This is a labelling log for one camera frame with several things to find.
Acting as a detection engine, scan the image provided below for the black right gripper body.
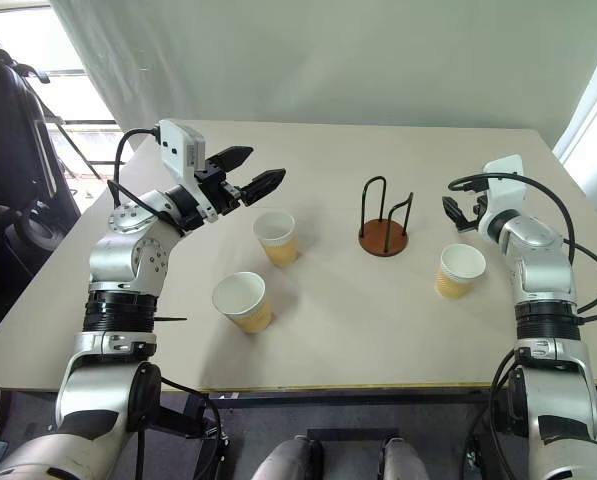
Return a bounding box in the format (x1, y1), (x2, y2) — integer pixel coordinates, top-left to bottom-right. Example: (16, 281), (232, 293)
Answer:
(470, 192), (490, 221)

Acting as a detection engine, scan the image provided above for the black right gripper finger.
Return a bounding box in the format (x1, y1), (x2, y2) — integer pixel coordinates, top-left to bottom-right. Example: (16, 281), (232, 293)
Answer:
(441, 195), (474, 234)

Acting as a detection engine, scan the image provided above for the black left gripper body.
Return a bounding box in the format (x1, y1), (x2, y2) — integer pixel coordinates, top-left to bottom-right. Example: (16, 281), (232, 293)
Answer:
(192, 158), (244, 219)

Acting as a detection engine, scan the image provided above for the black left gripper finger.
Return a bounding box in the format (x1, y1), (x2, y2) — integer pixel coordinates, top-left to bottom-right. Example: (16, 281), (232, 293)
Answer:
(238, 168), (287, 207)
(205, 145), (255, 174)

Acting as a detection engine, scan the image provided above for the tan paper cup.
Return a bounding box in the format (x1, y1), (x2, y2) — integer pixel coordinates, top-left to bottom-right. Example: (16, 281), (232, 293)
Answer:
(433, 243), (488, 300)
(251, 210), (300, 268)
(211, 271), (274, 335)

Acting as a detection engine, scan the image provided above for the brown cup holder stand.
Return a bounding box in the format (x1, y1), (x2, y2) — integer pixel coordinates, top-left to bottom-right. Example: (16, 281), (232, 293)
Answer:
(357, 175), (415, 259)

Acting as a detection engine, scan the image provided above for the black metal railing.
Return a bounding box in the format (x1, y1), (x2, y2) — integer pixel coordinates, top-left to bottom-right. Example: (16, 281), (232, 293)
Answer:
(27, 69), (129, 181)

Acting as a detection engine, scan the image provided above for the black chair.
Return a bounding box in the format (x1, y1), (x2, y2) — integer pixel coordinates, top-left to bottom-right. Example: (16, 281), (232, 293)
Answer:
(0, 44), (84, 351)

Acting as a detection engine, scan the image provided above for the grey rounded shape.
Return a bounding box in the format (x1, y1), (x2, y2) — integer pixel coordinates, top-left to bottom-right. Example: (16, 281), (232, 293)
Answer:
(380, 435), (429, 480)
(251, 433), (324, 480)

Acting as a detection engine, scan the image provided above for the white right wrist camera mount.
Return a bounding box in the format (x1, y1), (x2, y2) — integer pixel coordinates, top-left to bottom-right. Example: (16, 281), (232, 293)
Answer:
(480, 154), (527, 221)

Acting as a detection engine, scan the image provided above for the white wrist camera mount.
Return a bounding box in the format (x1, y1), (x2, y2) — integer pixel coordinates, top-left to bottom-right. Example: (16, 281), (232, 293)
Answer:
(480, 154), (527, 221)
(156, 118), (218, 222)

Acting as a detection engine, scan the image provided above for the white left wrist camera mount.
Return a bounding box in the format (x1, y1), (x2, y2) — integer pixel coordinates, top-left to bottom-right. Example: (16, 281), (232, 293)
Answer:
(156, 118), (218, 222)

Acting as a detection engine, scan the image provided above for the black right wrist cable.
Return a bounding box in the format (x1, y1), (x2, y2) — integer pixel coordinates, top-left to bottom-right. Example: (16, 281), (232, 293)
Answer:
(446, 172), (597, 326)

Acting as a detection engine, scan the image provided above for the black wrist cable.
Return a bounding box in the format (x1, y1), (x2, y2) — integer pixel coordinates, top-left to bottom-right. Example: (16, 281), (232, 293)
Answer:
(106, 127), (162, 221)
(446, 172), (597, 326)

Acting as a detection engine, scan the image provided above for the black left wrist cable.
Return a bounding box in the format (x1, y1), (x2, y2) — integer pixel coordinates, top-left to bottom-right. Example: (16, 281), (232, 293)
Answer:
(106, 127), (162, 221)

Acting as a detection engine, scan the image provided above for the black right shoulder cable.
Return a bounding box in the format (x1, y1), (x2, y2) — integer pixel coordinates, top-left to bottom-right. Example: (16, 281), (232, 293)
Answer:
(470, 348), (522, 480)

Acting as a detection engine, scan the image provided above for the black shoulder cable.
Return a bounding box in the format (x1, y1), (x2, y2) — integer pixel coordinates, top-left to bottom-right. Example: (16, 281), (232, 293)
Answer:
(470, 348), (522, 480)
(135, 377), (225, 480)

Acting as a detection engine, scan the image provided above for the black left shoulder cable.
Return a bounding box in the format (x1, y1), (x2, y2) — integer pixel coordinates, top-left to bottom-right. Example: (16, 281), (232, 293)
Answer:
(135, 377), (225, 480)

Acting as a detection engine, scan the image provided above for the black metal table frame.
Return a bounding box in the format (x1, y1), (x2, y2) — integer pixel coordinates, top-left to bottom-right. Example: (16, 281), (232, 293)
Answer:
(147, 388), (497, 480)

